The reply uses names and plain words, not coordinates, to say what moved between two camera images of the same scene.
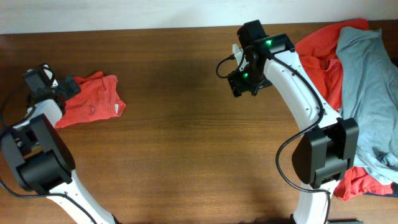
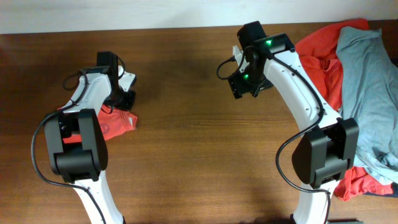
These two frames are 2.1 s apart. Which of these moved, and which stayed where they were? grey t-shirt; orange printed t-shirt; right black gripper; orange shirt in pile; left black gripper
Moved: left black gripper; orange printed t-shirt
Stayed: right black gripper; grey t-shirt; orange shirt in pile
